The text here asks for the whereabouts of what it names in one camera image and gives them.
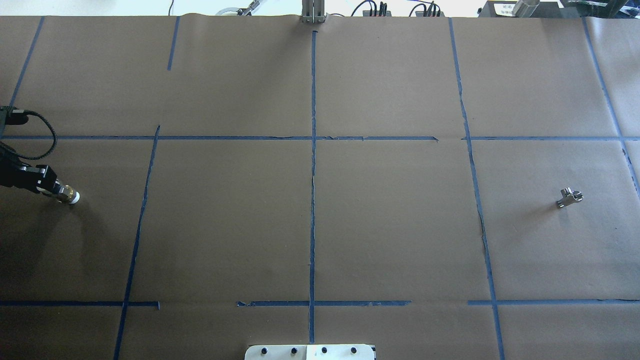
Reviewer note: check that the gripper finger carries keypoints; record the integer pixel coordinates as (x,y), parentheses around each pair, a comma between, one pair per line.
(39,177)
(50,192)

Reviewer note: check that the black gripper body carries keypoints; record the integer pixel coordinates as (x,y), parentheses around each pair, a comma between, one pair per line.
(31,178)

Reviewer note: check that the chrome pipe fitting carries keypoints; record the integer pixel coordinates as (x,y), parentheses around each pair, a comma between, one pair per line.
(569,197)

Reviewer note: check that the white column with base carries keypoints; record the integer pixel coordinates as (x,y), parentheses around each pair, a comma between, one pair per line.
(349,351)

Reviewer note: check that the steel cylinder weight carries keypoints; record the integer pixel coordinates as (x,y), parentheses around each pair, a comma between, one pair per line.
(524,8)

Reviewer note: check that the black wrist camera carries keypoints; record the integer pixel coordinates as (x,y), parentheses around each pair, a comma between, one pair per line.
(10,115)

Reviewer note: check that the aluminium frame post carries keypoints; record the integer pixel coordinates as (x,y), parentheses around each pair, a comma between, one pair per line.
(313,11)

